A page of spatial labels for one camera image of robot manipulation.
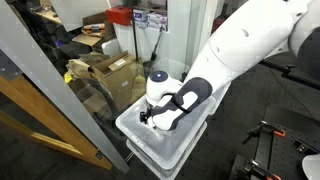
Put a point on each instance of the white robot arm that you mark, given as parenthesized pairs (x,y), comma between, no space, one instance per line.
(255,31)

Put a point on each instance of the orange handled clamp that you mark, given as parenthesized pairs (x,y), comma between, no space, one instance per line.
(250,168)
(256,131)

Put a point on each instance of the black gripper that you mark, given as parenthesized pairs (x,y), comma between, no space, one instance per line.
(145,116)

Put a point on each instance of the clear plastic storage bin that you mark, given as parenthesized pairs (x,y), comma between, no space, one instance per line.
(165,152)

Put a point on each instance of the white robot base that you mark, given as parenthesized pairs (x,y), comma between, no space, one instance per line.
(311,167)

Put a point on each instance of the open cardboard box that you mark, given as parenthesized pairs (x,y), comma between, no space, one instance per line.
(120,76)

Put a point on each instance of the red box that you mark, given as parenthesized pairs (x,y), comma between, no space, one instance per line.
(119,15)

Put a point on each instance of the black perforated work table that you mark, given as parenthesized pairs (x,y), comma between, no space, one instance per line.
(283,155)

